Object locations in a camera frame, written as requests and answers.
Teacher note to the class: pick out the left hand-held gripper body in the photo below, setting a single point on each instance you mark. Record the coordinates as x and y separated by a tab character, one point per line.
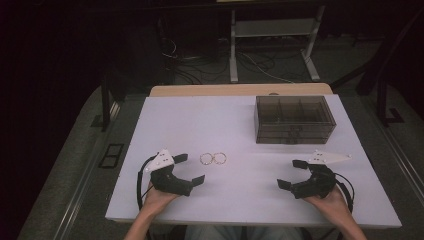
168	181

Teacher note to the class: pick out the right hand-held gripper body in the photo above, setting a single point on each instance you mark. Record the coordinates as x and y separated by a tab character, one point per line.
316	183

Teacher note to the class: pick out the smoky transparent box drawer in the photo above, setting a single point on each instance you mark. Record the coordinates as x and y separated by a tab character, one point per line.
276	140

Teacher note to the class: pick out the smoky transparent jewelry box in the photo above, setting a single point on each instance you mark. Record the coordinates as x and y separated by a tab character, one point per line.
293	111

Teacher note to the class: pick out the person's left hand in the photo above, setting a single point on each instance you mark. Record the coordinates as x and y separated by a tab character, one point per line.
156	200

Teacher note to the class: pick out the person's right hand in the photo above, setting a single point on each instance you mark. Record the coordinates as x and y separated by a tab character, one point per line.
330	203

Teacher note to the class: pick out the white table board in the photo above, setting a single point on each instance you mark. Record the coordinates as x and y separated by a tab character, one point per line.
240	186

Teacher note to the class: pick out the person's legs in jeans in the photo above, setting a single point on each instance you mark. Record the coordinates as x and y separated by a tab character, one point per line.
233	233

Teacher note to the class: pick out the wooden table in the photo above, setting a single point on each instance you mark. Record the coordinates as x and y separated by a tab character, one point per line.
233	90

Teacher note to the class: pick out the black stand with foot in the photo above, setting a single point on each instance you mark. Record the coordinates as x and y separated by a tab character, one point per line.
383	100
106	106

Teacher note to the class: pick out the grey metal stand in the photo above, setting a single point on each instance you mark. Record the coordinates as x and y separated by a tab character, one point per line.
273	28

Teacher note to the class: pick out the black floor outlet frame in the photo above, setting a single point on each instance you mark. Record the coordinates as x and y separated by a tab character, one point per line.
111	155

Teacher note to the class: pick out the metal floor rail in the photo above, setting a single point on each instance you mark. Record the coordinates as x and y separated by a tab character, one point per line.
396	150
83	180

